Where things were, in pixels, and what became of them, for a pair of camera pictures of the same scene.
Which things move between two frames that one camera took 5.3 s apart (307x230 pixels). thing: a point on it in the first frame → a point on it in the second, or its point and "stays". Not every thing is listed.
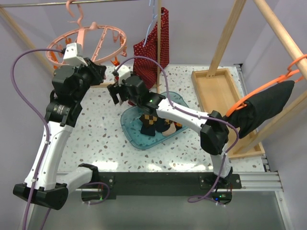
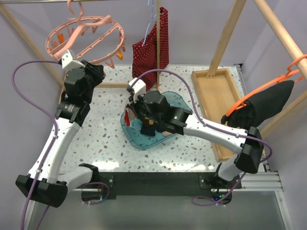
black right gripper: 115,89 → 134,105
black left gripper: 97,71 stays
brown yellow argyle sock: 147,126 stays
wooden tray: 221,94 stays
